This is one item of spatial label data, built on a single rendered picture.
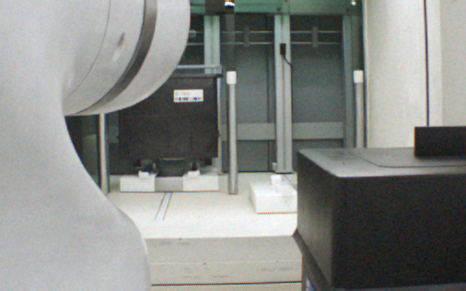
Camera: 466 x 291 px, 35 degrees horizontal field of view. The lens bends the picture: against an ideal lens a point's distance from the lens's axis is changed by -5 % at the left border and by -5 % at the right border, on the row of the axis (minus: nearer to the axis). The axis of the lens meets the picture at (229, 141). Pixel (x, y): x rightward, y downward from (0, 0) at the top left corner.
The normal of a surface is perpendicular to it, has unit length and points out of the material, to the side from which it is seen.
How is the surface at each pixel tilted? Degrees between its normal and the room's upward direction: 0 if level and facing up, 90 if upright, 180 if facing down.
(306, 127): 90
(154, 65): 119
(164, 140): 90
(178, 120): 90
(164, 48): 109
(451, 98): 90
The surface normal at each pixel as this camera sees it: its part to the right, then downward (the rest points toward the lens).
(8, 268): -0.07, 0.22
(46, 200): 0.28, 0.53
